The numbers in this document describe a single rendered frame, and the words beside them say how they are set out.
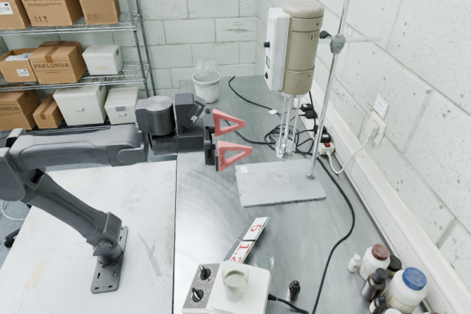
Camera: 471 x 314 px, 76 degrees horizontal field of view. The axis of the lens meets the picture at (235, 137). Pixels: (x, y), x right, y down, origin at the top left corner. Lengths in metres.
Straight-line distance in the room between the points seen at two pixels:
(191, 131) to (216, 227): 0.45
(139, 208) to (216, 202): 0.26
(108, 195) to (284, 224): 0.62
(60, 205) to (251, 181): 0.61
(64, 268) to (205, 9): 2.33
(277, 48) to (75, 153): 0.52
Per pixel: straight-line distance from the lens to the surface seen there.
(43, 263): 1.08
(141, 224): 1.05
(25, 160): 0.72
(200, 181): 1.13
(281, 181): 1.12
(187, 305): 0.85
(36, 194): 0.78
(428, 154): 0.92
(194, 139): 0.62
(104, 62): 2.77
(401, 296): 0.89
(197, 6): 2.86
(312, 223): 1.04
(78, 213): 0.83
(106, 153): 0.66
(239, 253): 0.92
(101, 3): 2.57
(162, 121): 0.60
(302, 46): 0.80
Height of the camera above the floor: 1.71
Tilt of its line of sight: 38 degrees down
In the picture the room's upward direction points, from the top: straight up
